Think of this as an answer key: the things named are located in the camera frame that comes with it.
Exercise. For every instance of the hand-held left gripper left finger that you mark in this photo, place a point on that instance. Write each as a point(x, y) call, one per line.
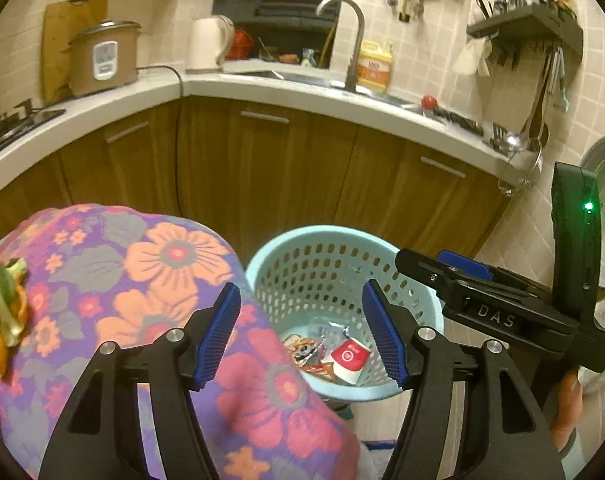
point(220, 335)

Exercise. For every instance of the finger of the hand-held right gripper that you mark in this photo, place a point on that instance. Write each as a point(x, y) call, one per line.
point(422, 270)
point(472, 271)

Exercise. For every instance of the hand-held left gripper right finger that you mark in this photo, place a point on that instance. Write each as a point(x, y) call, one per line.
point(382, 335)

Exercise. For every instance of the light blue plastic basket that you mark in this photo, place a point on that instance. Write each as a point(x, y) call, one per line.
point(292, 265)

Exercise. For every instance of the person's right hand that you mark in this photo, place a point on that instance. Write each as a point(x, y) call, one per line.
point(567, 410)

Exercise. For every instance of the red and white paper cup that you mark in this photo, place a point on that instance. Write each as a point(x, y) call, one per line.
point(350, 357)

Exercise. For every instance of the colourful snack wrapper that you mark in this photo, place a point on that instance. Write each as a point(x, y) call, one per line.
point(302, 350)

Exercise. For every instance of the floral purple tablecloth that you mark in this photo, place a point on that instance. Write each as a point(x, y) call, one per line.
point(147, 270)

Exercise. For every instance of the white blue plastic bag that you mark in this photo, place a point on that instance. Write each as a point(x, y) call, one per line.
point(375, 460)

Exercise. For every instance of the metal ladle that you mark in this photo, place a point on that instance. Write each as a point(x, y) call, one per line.
point(516, 141)

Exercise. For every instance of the slotted metal spatula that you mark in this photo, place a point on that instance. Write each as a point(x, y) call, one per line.
point(497, 136)

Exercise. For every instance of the black scrubbing brush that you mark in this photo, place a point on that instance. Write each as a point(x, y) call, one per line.
point(460, 121)

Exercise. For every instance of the red tomato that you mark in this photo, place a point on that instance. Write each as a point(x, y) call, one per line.
point(429, 102)

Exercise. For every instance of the wooden kitchen cabinet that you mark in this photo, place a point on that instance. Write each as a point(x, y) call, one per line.
point(282, 170)

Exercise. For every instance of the yellow detergent bottle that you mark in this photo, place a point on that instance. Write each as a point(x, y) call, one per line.
point(375, 67)

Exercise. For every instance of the white hanging cloth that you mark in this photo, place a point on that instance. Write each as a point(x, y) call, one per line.
point(472, 57)

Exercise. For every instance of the green vegetable scraps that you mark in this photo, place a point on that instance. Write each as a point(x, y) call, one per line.
point(2, 290)

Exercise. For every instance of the steel kitchen sink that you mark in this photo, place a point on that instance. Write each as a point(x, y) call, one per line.
point(307, 79)

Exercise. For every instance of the small printed cup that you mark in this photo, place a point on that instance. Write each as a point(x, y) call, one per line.
point(310, 57)

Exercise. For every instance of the metal kitchen faucet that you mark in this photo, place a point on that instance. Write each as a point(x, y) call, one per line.
point(358, 35)

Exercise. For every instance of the red plastic container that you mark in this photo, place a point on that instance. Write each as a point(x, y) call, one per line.
point(241, 44)

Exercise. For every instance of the white electric kettle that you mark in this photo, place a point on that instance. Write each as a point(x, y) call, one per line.
point(205, 42)

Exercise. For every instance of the black gas stove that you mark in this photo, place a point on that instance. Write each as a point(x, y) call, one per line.
point(12, 127)

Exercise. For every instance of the brown rice cooker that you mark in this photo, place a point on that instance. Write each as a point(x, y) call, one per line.
point(105, 57)

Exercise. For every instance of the wooden cutting board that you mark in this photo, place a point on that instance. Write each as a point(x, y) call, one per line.
point(57, 35)

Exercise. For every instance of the dark wall shelf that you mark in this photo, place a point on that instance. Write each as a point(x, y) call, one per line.
point(527, 22)

